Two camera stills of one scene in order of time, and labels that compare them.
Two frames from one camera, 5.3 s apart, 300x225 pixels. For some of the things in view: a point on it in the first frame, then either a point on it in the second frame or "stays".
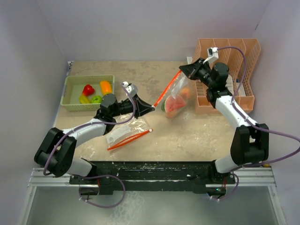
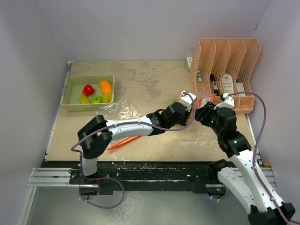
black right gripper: (188, 69) → (204, 112)
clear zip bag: (178, 99) → (212, 100)
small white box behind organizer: (189, 59) stays
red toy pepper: (88, 90) stays
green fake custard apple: (96, 99) stays
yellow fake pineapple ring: (84, 99) stays
